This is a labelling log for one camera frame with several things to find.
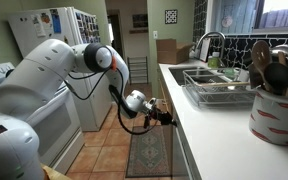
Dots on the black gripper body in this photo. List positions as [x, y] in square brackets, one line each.
[159, 116]

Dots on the white crock with red chilies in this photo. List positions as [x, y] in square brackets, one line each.
[277, 116]

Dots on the light wood base cabinet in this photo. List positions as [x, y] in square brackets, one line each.
[164, 96]

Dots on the chrome kitchen faucet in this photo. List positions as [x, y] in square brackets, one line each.
[214, 34]

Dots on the patterned grey red rug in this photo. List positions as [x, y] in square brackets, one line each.
[149, 153]

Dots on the white refrigerator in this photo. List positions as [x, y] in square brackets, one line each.
[90, 100]

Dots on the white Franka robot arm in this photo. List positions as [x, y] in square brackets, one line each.
[34, 80]

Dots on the white oven stove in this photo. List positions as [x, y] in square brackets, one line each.
[54, 130]

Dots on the round wooden spoon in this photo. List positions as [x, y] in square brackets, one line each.
[260, 55]

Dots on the white light switch plate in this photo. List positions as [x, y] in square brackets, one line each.
[155, 34]

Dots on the wooden stick utensil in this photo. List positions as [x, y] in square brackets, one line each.
[224, 84]

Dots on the round window thermometer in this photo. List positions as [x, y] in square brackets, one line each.
[227, 21]

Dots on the green bottle with white cap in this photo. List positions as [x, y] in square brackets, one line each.
[214, 61]

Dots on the metal ladle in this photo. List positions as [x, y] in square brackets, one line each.
[284, 50]

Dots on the black ladle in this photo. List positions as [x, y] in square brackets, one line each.
[278, 76]

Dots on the dark framed hallway picture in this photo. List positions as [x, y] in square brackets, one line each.
[140, 20]

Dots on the kitchen window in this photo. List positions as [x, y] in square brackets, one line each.
[237, 15]

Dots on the white dishwasher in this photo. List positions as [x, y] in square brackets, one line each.
[180, 156]

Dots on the steel kitchen sink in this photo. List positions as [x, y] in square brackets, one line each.
[184, 75]

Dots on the green sponge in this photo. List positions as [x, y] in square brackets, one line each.
[229, 73]

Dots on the brown cardboard box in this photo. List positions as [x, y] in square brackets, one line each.
[172, 51]

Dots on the white paper on fridge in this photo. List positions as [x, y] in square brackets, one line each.
[38, 26]

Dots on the blue paper on fridge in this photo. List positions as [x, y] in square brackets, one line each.
[55, 21]

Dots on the black white patterned wall sign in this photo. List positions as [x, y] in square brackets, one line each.
[171, 16]

